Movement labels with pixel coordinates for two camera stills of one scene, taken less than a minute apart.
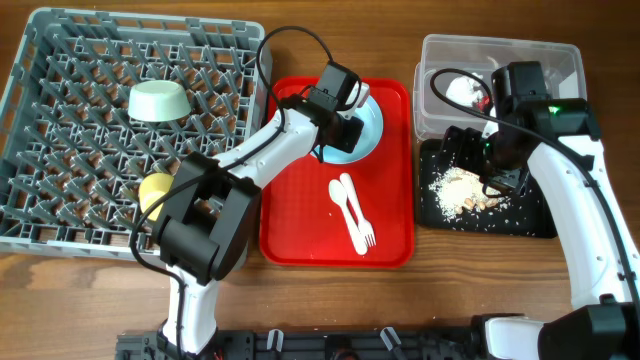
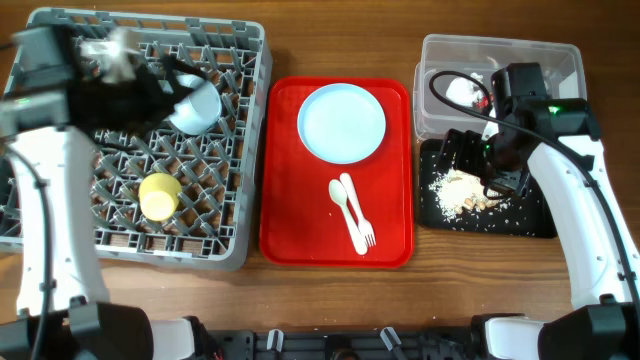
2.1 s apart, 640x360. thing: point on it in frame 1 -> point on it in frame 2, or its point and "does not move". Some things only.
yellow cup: [153, 186] does not move
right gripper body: [493, 165] does not move
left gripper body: [348, 132] -> [125, 105]
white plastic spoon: [338, 193] does not move
